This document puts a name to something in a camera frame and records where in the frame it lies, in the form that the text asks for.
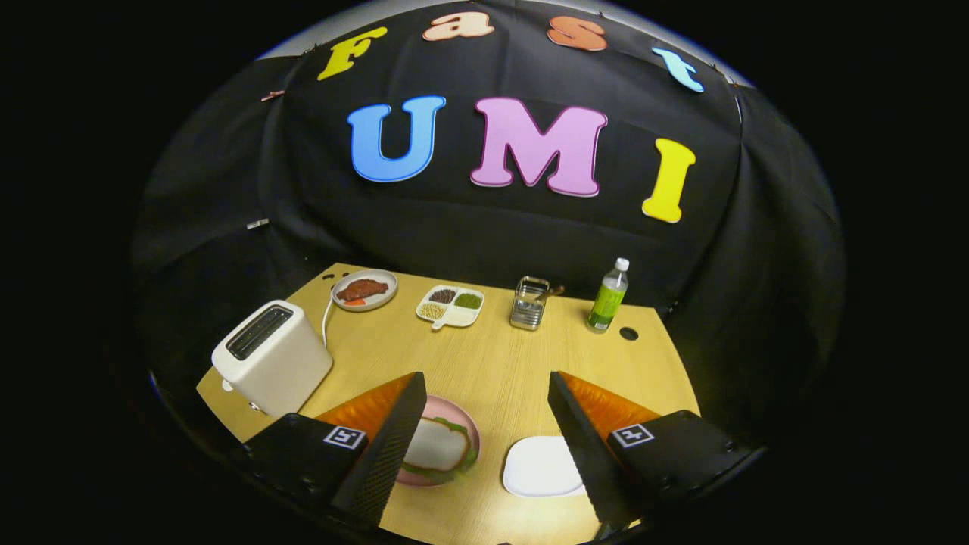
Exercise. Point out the white toaster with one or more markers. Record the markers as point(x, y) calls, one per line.
point(280, 363)

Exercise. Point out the green lettuce leaf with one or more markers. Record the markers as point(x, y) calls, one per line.
point(463, 462)

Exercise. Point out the white square plate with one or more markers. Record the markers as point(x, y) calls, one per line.
point(541, 469)

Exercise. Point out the pink plate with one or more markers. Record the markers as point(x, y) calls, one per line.
point(468, 424)

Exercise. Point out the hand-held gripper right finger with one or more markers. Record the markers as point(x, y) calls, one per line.
point(587, 462)

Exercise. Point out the brown meat piece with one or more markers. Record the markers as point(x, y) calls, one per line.
point(362, 289)

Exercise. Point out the pink clip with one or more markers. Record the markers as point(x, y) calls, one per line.
point(272, 96)

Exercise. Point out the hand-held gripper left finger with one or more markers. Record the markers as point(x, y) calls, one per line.
point(386, 454)

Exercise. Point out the white divided bean tray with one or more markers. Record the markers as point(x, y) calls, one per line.
point(458, 316)

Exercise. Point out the white plate with meat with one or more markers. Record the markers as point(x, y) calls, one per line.
point(382, 276)

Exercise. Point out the white bread slice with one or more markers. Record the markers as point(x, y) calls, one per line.
point(435, 446)

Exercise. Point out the black backdrop cloth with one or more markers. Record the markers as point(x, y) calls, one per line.
point(757, 265)

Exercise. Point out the green drink bottle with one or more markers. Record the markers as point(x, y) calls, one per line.
point(606, 303)

